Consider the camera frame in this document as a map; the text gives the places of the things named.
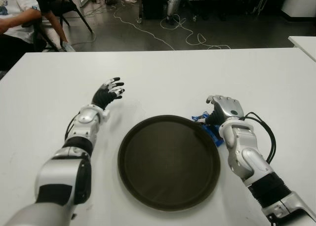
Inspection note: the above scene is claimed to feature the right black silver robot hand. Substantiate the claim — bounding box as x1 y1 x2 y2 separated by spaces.
198 95 245 127

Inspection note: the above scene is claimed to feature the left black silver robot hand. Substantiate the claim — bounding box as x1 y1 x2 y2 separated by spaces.
92 76 125 111

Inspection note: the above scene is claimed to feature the blue Oreo packet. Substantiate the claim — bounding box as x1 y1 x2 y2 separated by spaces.
191 111 224 147

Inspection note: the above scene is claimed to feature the round dark brown tray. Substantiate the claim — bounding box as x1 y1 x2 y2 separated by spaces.
118 114 221 211

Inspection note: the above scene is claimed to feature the black chair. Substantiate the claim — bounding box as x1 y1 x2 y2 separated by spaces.
39 0 94 51
32 21 60 53

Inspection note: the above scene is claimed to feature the person in black shorts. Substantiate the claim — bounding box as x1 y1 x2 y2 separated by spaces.
37 0 76 53

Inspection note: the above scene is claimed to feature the white neighbouring table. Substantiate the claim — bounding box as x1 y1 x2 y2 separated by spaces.
287 35 316 64

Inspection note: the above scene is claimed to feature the black cabinet on casters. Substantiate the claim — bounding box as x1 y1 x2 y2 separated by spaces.
137 0 168 24

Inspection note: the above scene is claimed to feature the black desk with casters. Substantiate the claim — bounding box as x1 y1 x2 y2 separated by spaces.
182 0 247 22

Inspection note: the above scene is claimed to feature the black folded chairs stack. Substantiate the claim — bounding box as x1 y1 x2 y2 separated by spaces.
246 0 271 16

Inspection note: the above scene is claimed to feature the white curved counter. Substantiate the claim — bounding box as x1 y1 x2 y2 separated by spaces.
280 0 316 22

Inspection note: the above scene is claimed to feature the person in white shirt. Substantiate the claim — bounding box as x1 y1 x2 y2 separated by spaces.
0 0 41 71

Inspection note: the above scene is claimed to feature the black cable on forearm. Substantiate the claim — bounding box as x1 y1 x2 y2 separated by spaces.
243 112 277 164

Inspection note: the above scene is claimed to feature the thin grey floor cable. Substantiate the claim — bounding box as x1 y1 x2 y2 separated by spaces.
74 3 117 43

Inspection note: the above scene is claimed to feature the long white floor cable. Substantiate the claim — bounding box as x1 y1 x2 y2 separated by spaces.
113 6 175 51

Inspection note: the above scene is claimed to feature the looped white floor cable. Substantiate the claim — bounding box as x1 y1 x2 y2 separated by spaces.
160 13 232 50

